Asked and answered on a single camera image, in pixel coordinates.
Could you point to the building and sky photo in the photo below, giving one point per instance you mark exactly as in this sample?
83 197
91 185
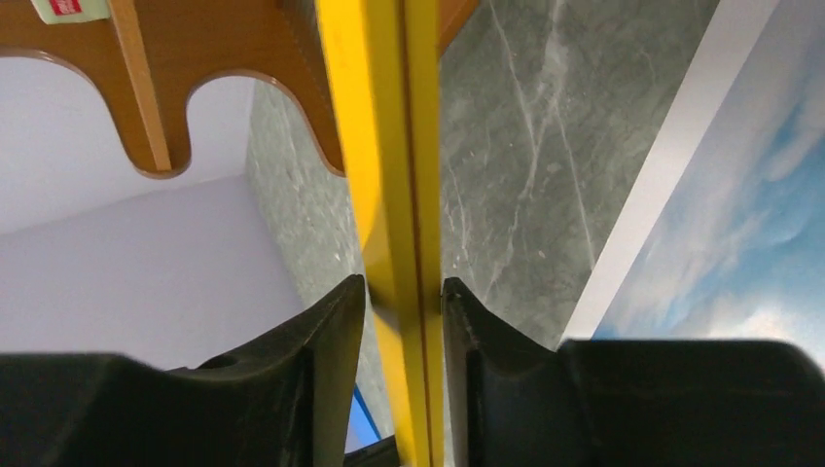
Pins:
722 233

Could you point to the white red medicine box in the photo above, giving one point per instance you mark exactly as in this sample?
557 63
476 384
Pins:
71 11

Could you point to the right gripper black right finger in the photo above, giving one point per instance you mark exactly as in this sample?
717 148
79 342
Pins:
514 402

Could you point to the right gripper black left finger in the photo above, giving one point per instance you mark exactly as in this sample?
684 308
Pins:
282 399

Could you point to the blue plastic board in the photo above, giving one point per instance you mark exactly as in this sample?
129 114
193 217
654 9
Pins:
362 430

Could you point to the orange wooden shelf rack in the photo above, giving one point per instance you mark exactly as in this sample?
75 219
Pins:
149 57

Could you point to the yellow wooden picture frame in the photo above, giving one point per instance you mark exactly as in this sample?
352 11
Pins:
382 60

